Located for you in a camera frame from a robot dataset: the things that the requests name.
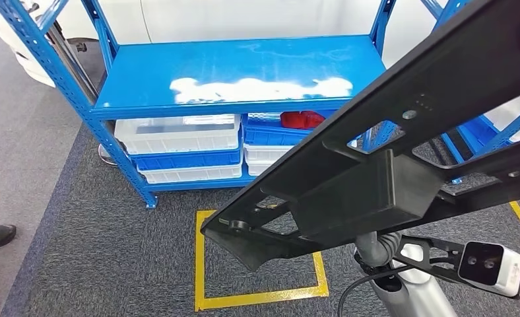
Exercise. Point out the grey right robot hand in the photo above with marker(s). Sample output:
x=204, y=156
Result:
x=367, y=249

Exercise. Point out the black plastic bracket part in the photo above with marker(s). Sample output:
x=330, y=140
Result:
x=417, y=87

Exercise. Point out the red plastic part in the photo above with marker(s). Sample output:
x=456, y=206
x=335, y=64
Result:
x=301, y=120

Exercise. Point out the blue metal shelf rack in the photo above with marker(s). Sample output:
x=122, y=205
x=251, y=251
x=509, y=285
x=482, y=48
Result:
x=242, y=65
x=478, y=131

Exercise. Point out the yellow floor tape square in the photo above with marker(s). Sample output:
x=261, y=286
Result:
x=260, y=299

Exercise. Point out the white plastic bin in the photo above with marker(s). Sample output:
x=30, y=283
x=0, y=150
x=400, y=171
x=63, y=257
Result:
x=264, y=153
x=258, y=168
x=177, y=135
x=190, y=173

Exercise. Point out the white car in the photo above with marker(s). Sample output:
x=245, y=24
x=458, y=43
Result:
x=242, y=17

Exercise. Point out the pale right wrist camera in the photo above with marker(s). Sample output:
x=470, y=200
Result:
x=491, y=269

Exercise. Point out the silver stanchion post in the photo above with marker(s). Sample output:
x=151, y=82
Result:
x=74, y=68

